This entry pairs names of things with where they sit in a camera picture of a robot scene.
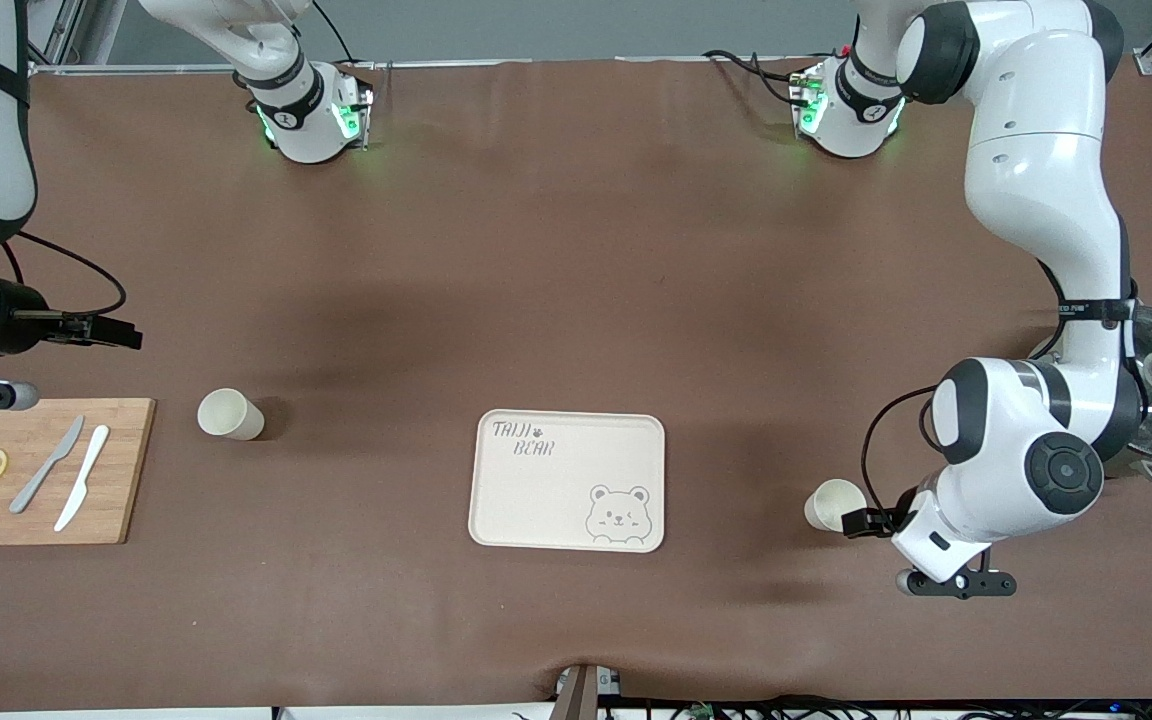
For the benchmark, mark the grey plastic knife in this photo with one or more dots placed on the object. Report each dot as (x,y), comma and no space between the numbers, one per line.
(31,490)

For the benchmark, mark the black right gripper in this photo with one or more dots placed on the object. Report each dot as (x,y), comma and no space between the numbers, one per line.
(20,318)

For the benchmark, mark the white plastic knife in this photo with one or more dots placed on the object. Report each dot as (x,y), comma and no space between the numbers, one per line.
(83,478)

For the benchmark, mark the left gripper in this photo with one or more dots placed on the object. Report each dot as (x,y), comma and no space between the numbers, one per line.
(873,522)

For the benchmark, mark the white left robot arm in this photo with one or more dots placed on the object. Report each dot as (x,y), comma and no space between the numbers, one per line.
(1036,150)

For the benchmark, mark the brown table mat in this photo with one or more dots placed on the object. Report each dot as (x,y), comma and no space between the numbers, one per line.
(576,250)

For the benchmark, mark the white plastic cup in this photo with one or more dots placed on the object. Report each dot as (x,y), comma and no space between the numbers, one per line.
(826,500)
(221,413)

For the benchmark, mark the wooden cutting board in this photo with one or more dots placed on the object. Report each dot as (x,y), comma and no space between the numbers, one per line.
(126,480)

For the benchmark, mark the cream tray with bear print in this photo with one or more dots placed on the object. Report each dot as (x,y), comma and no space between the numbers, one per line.
(536,500)

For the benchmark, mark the grey metal bracket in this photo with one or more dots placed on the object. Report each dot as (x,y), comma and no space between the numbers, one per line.
(581,700)

